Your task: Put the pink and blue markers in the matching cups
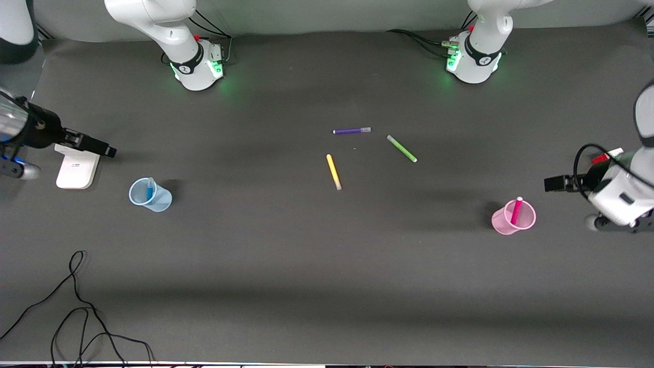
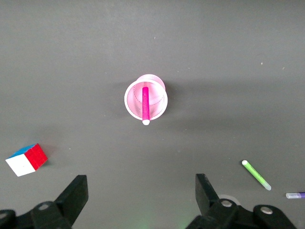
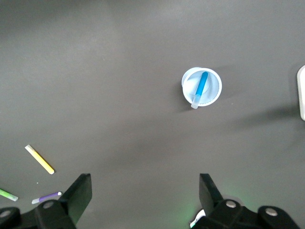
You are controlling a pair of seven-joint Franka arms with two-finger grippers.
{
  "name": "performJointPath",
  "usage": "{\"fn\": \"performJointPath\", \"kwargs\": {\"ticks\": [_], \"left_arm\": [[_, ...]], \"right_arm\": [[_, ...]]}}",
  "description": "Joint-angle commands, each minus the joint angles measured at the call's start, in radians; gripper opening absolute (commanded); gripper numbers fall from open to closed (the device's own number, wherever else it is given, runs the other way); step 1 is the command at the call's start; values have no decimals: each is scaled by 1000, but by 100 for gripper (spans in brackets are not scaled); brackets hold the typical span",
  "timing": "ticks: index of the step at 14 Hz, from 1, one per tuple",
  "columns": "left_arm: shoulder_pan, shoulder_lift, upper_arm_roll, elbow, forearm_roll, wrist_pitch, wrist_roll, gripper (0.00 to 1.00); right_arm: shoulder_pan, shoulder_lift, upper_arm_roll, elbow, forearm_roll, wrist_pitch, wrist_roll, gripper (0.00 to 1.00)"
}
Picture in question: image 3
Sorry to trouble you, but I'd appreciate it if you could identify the translucent blue plastic cup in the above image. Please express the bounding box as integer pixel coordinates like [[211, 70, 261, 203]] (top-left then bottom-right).
[[181, 66, 223, 107]]

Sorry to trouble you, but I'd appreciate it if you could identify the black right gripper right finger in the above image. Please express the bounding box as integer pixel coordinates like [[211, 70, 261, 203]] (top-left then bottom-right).
[[190, 173, 301, 229]]

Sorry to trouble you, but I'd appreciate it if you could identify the green marker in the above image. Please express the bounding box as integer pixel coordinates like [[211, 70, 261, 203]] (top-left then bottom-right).
[[0, 188, 19, 202]]

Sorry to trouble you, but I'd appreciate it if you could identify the blue marker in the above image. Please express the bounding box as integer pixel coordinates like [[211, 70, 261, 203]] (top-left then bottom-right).
[[190, 71, 209, 110]]

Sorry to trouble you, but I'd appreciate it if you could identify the white stand with flat base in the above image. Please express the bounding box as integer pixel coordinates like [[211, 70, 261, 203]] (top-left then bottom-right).
[[296, 64, 305, 121]]

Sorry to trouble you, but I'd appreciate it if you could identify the yellow marker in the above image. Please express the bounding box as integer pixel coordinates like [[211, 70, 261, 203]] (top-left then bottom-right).
[[24, 144, 55, 175]]

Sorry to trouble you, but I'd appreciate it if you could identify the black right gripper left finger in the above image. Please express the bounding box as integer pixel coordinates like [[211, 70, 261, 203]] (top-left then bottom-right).
[[0, 173, 93, 229]]

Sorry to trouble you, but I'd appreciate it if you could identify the purple marker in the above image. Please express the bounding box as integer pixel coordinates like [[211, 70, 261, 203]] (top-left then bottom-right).
[[31, 191, 62, 205]]

